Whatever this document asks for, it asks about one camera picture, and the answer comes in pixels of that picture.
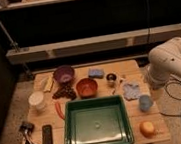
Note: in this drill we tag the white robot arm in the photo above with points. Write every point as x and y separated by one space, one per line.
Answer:
164 61

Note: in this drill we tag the wooden table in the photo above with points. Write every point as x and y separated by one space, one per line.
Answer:
128 69

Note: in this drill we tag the crumpled blue-white cloth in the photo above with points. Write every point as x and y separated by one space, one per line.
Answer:
131 91

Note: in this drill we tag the blue plastic cup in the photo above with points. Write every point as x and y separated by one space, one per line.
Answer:
145 103

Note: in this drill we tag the small dark metal cup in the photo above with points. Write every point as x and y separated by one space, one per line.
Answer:
111 79

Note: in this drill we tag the purple bowl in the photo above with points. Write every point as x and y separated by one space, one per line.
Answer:
64 74

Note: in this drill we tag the white cup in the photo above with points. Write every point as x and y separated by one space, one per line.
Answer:
36 100

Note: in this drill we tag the green plastic tray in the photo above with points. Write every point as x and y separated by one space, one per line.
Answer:
100 120

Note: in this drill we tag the yellow banana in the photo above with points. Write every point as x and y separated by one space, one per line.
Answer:
48 85

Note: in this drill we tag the metal diagonal pole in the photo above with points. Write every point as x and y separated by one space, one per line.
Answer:
16 49

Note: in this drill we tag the grey metal shelf beam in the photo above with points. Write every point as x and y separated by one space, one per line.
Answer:
94 44

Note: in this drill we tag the black handled brush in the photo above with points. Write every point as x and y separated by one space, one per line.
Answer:
26 129

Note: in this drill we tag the red bowl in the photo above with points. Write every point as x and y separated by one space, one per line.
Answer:
86 87

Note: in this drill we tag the blue sponge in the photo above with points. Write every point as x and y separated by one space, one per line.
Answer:
96 73

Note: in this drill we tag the orange fruit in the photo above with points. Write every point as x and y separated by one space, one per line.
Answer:
147 129

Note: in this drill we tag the orange carrot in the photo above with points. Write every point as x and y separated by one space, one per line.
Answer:
58 110

